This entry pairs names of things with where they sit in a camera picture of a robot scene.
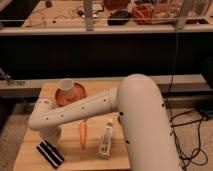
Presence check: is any black white striped eraser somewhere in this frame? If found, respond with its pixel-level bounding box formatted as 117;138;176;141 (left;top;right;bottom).
36;140;64;169

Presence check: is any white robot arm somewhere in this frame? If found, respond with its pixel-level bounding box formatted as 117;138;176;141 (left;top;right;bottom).
28;74;182;171

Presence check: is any orange bowl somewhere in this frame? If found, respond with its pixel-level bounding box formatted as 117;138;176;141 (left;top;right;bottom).
55;83;86;106

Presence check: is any white paper cup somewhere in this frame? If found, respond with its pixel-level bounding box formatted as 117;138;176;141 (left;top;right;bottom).
58;78;74;99

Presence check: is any orange carrot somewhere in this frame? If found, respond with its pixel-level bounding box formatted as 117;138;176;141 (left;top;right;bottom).
79;121;87;149

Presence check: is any white tube bottle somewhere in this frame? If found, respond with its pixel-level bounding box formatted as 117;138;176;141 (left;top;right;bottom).
98;119;113;159

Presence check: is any black object on bench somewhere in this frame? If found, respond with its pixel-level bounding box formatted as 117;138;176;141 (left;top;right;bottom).
107;10;131;26

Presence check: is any orange basket on bench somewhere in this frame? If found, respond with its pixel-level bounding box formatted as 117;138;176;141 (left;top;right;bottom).
131;5;152;25

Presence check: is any grey metal post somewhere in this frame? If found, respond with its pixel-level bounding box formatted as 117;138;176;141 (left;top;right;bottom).
176;0;192;30
83;0;94;31

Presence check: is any black floor cable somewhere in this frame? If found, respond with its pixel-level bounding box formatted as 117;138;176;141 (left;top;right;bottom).
164;29;209;169

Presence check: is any grey metal post right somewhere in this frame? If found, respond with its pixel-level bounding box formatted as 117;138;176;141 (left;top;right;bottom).
176;0;192;30

